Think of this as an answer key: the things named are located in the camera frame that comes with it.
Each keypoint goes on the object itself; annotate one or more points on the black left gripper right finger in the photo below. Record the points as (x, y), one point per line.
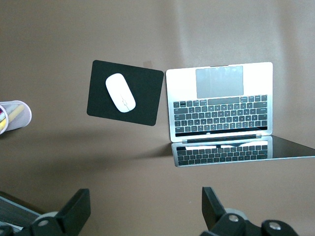
(214, 211)

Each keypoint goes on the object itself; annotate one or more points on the black mouse pad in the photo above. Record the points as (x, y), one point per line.
(145, 98)

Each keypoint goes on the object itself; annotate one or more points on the yellow highlighter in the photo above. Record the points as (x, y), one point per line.
(16, 110)

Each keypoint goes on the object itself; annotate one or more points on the black mesh desk tray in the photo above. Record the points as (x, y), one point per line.
(17, 209)

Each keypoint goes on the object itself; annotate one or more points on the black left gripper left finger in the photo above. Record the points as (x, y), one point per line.
(73, 209)

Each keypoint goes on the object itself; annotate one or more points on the white computer mouse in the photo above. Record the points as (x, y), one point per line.
(120, 93)

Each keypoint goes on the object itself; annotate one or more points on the pink mesh pen cup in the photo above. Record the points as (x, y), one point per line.
(24, 118)

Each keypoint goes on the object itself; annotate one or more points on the silver laptop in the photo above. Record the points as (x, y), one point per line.
(219, 110)

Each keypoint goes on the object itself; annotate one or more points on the pink marker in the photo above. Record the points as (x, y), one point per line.
(1, 110)

